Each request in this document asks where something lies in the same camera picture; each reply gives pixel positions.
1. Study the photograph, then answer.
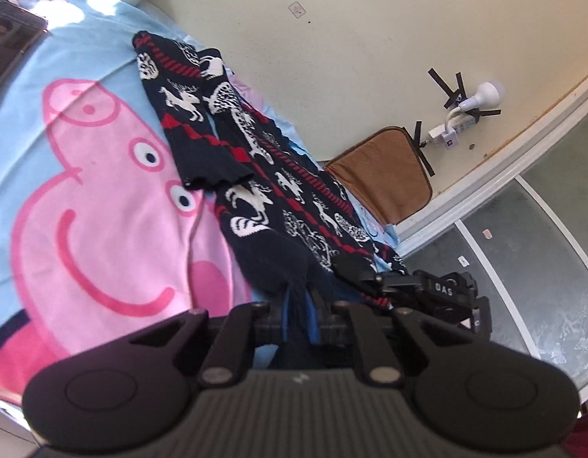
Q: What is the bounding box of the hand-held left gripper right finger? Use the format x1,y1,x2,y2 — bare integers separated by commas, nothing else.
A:
306,291,466,386

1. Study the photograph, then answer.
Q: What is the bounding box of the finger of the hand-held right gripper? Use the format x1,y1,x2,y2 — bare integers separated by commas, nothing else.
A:
334,256,417,309

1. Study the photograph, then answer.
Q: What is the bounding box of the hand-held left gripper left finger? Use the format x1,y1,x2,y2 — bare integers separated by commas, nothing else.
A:
127,293,295,387

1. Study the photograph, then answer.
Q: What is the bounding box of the dark reindeer pattern sweater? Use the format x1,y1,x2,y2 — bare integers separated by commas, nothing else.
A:
133,31,409,311

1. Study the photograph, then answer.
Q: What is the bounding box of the frosted glass door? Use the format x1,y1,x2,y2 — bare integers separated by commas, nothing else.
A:
399,110,588,387

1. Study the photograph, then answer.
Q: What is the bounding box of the brown seat cushion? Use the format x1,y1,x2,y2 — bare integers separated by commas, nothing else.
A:
324,126,433,226

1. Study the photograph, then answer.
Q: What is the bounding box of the white bulb lamp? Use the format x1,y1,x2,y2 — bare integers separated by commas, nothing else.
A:
458,81,505,113

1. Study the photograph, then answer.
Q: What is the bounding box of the blue cartoon pig blanket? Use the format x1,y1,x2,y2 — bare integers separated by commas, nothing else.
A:
0,0,400,421

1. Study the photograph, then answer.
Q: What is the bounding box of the dark smartphone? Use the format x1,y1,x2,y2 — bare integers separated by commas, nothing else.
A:
0,0,49,102

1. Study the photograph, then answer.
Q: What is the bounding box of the white door frame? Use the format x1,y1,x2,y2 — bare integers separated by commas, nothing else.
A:
396,64,588,245

